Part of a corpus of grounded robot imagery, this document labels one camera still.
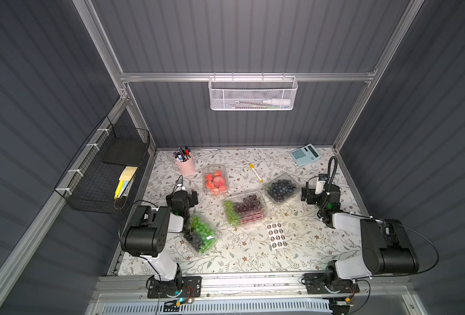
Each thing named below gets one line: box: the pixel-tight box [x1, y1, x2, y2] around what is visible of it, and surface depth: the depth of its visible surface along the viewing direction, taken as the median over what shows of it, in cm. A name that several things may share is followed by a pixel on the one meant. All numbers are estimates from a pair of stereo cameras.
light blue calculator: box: [290, 143, 322, 167], surface depth 117 cm
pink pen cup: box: [175, 154, 196, 176], surface depth 105 cm
